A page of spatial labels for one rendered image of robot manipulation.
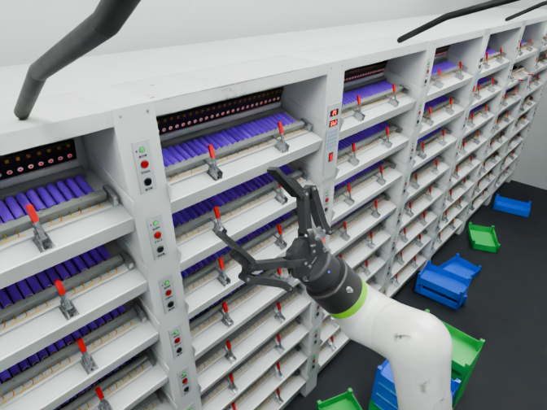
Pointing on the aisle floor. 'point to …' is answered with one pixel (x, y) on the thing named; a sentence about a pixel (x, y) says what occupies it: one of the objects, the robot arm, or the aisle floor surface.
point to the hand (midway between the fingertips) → (251, 204)
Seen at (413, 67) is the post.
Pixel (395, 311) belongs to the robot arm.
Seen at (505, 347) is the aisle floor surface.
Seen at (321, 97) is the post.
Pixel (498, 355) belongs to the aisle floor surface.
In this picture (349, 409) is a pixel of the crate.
